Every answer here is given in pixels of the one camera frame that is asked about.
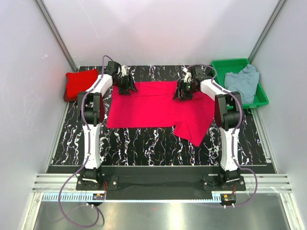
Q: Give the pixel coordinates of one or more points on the white slotted cable duct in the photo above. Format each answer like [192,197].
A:
[134,198]

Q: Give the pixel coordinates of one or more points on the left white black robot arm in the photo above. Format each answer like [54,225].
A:
[91,115]

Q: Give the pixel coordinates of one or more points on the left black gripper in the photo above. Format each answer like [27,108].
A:
[124,90]

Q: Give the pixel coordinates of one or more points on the grey blue t shirt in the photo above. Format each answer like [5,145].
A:
[245,82]

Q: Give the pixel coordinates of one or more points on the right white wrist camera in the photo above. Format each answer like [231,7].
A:
[188,77]

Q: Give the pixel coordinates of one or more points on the magenta t shirt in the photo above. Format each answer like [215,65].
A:
[153,106]

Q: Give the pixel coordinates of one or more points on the aluminium corner post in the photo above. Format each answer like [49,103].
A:
[267,28]
[52,27]

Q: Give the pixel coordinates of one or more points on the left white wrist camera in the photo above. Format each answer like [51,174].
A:
[124,70]

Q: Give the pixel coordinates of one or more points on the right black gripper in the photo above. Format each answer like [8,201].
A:
[184,97]

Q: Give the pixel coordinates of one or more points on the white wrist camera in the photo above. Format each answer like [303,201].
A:
[188,77]
[124,70]

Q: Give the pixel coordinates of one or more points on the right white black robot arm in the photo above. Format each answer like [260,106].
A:
[227,115]

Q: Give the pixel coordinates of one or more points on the orange connector box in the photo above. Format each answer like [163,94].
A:
[230,198]
[99,196]

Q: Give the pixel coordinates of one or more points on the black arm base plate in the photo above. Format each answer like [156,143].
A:
[141,170]

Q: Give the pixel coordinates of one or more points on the green plastic bin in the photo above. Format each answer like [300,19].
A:
[235,66]

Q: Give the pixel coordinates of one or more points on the left orange connector box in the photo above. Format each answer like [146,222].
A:
[99,196]

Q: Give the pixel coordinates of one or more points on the left aluminium corner post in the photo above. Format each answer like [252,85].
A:
[52,27]

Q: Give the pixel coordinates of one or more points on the aluminium front rail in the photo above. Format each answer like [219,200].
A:
[265,183]

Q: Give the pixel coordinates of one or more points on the right aluminium corner post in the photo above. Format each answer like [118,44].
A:
[267,28]

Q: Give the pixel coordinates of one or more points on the right orange connector box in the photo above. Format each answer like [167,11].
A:
[230,198]

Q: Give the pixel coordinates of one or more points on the folded dark red t shirt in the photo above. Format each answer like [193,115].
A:
[70,95]

